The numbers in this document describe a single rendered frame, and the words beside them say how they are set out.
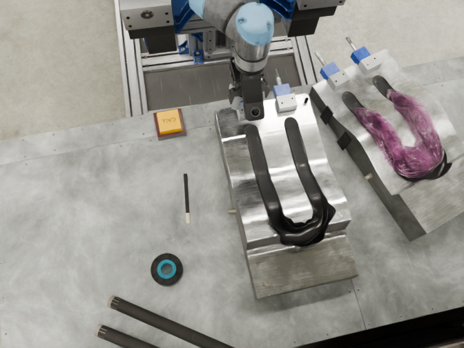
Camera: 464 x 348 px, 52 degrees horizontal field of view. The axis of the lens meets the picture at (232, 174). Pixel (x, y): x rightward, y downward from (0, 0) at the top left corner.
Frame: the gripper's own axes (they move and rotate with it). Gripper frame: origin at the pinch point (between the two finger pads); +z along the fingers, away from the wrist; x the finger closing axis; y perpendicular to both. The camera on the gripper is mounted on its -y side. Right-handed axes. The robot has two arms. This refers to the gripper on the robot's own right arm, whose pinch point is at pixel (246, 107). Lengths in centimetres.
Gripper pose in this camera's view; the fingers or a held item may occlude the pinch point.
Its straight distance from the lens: 127.6
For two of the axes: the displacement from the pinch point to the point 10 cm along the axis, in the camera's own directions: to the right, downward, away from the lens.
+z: -0.4, 3.2, 9.5
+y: -2.2, -9.3, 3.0
